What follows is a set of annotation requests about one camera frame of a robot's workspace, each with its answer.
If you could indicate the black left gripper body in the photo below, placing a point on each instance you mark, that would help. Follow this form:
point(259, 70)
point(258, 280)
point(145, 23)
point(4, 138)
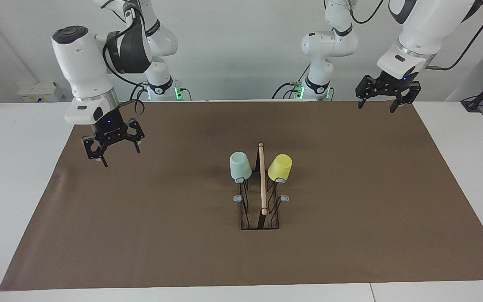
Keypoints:
point(392, 86)

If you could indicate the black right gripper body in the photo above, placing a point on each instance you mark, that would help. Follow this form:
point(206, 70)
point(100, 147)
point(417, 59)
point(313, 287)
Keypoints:
point(109, 126)

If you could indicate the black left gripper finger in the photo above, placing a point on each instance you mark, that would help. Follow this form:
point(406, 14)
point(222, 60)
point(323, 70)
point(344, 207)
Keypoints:
point(367, 86)
point(409, 94)

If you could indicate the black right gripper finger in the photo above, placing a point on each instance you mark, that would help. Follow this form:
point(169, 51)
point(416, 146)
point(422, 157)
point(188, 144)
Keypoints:
point(136, 134)
point(94, 147)

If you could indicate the pale green plastic cup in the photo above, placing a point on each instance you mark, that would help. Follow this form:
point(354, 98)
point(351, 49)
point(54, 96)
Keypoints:
point(240, 167)

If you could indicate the yellow plastic cup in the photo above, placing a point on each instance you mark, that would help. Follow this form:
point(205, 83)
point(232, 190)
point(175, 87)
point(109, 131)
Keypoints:
point(280, 167)

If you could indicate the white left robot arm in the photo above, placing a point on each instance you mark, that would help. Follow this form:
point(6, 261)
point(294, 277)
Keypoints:
point(426, 29)

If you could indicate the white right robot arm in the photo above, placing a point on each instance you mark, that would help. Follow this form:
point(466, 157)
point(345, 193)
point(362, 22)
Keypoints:
point(82, 63)

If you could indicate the white power strip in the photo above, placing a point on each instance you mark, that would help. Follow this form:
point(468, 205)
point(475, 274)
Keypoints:
point(36, 92)

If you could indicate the brown table mat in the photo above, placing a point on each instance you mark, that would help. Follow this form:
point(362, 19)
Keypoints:
point(183, 235)

